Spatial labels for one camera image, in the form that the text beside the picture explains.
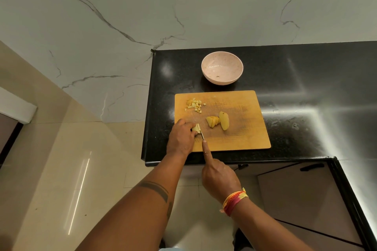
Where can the person's left hand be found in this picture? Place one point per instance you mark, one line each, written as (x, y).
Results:
(180, 140)

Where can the person's right hand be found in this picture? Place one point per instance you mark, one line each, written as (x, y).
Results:
(221, 180)

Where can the potato slice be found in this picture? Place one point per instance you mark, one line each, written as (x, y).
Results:
(196, 128)

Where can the pile of diced potato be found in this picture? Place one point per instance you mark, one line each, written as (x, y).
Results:
(195, 105)

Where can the yellow potato half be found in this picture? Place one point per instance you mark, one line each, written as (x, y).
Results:
(224, 121)

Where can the pink speckled bowl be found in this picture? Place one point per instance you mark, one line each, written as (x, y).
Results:
(222, 65)

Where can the person's left forearm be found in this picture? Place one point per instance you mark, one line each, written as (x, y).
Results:
(138, 218)

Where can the person's right forearm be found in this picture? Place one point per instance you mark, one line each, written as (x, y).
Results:
(268, 227)

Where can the wooden cutting board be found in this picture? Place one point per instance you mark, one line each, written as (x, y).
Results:
(247, 133)

